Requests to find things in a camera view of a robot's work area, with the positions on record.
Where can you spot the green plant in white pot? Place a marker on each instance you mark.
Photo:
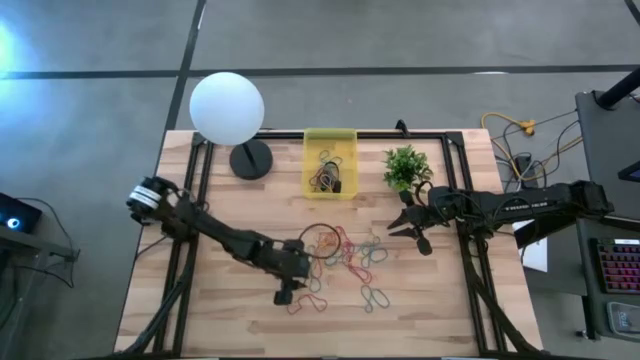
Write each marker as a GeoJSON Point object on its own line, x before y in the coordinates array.
{"type": "Point", "coordinates": [406, 167]}

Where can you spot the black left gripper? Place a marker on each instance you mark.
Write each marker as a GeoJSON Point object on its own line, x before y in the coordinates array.
{"type": "Point", "coordinates": [285, 260]}

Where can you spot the black keyboard desk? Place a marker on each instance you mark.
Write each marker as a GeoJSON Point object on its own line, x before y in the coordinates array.
{"type": "Point", "coordinates": [587, 280]}

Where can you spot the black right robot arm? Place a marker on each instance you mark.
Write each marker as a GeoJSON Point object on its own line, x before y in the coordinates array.
{"type": "Point", "coordinates": [525, 205]}

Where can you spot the white paper sheet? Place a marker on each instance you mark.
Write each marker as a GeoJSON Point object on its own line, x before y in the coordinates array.
{"type": "Point", "coordinates": [537, 255]}

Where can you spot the black power strip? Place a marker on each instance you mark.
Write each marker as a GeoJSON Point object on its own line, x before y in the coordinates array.
{"type": "Point", "coordinates": [522, 165]}

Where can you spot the dark grey side table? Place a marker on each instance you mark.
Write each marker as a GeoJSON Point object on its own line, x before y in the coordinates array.
{"type": "Point", "coordinates": [610, 145]}

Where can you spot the yellow translucent plastic bin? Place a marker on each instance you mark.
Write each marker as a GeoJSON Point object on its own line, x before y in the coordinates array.
{"type": "Point", "coordinates": [345, 145]}

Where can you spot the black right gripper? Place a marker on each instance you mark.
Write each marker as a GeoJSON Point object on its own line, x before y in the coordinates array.
{"type": "Point", "coordinates": [430, 212]}

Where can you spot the backlit black keyboard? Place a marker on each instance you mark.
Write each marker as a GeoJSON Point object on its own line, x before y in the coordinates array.
{"type": "Point", "coordinates": [620, 265]}

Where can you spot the black pole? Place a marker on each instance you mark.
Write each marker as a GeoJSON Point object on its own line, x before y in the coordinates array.
{"type": "Point", "coordinates": [620, 90]}

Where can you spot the grey rectangular device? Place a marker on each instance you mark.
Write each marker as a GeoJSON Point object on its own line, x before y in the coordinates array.
{"type": "Point", "coordinates": [625, 320]}

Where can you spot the black device with blue light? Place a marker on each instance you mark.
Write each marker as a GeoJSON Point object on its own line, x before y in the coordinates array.
{"type": "Point", "coordinates": [25, 215]}

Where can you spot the yellow rubber band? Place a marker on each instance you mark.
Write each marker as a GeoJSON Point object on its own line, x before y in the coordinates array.
{"type": "Point", "coordinates": [325, 240]}

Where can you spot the white globe lamp black stand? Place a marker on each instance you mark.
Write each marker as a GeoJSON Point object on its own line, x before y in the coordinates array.
{"type": "Point", "coordinates": [227, 107]}

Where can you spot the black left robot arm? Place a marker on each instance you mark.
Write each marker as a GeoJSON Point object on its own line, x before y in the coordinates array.
{"type": "Point", "coordinates": [215, 227]}

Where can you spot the large red rubber band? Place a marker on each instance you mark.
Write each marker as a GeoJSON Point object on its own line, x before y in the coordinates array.
{"type": "Point", "coordinates": [306, 296]}

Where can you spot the small red rubber band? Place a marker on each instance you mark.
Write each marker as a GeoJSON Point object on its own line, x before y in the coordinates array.
{"type": "Point", "coordinates": [316, 270]}

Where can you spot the black bracket mount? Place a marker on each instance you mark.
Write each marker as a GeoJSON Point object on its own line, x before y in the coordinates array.
{"type": "Point", "coordinates": [401, 127]}

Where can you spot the small blue screen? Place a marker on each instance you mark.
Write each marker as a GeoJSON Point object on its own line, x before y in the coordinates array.
{"type": "Point", "coordinates": [631, 174]}

